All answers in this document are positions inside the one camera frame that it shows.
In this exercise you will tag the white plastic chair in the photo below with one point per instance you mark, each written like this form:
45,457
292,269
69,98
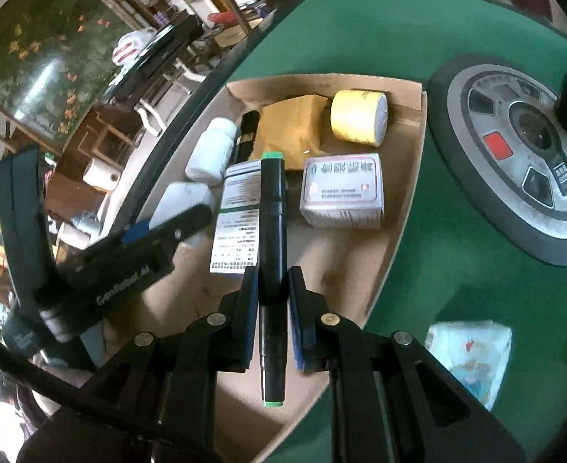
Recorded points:
167,96

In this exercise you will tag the cardboard box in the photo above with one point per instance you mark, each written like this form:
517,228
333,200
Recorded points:
351,260

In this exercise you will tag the white plastic bottle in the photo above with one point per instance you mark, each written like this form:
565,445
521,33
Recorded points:
211,152

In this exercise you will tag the white paper roll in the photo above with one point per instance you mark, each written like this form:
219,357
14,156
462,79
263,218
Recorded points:
102,173

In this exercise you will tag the printed tissue packet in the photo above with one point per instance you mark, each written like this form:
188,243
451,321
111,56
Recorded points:
471,361

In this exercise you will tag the white pink medicine box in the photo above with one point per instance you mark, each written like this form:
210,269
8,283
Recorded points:
343,193

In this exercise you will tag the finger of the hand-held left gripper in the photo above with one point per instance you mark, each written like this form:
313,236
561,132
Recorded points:
136,234

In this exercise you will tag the white medicine box green label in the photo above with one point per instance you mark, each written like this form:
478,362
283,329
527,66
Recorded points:
237,222

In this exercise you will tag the wall picture with orange fish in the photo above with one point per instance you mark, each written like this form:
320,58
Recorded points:
37,58

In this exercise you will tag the black chair backrest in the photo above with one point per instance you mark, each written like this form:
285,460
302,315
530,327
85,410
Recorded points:
162,53

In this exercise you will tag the red and white plastic bag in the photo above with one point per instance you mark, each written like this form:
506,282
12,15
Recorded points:
131,46

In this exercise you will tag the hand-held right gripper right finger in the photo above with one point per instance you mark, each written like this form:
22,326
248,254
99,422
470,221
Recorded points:
295,313

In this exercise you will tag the brown paper packet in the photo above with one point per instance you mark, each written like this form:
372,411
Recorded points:
288,130

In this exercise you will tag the black marker with green caps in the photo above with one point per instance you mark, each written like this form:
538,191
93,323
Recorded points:
271,212

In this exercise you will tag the black slim case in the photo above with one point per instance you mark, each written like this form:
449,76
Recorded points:
247,135

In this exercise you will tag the round grey table control panel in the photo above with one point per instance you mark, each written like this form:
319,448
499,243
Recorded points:
515,154

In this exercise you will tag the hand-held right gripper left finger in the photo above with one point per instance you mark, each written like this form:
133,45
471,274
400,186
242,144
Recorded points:
250,308

